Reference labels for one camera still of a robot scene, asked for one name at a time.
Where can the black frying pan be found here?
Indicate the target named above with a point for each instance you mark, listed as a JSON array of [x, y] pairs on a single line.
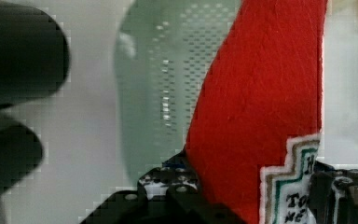
[[34, 64]]

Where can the red felt ketchup bottle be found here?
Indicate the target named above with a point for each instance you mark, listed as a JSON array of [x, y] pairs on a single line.
[[255, 132]]

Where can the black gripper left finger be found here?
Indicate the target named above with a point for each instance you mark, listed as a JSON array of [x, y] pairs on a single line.
[[168, 194]]

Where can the green perforated strainer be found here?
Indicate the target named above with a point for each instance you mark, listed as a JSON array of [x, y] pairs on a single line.
[[164, 49]]

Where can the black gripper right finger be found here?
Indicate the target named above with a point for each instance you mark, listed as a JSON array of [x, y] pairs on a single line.
[[334, 195]]

